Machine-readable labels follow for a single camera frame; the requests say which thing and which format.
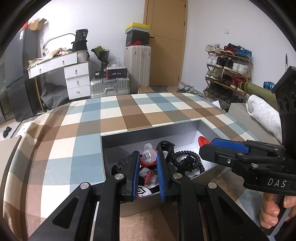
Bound red flag pin badge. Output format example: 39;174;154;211
198;136;211;147

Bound black spiral hair tie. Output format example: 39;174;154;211
172;150;206;176

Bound white round pin badge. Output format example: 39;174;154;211
135;185;152;198

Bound person's right hand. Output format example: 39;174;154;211
260;193;296;229

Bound white rolled blanket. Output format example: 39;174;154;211
246;94;282;144

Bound grey open cardboard box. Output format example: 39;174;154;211
100;119;232;218

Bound olive green rolled mat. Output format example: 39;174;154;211
238;82;278;111

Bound plaid bed cover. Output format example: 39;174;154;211
3;93;255;240

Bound blue plaid rolled cloth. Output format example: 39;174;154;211
263;81;275;90

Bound wooden shoe rack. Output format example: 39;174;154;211
203;43;253;108

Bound shoes on floor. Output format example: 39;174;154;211
177;82;202;95

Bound white upright suitcase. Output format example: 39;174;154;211
124;46;152;94

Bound silver lying suitcase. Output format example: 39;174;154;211
90;77;130;98

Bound wooden door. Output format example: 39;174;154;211
143;0;188;86

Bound white desk with drawers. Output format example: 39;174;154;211
28;50;91;100

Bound black red box on suitcase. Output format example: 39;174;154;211
106;67;128;79

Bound black red shoebox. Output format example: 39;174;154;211
125;30;149;47

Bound yellow lid shoebox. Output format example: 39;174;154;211
125;22;150;34

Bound flower bouquet black wrap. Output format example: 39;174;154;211
91;46;109;72

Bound black refrigerator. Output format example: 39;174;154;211
4;29;40;121

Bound cardboard box on fridge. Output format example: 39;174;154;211
28;18;47;31

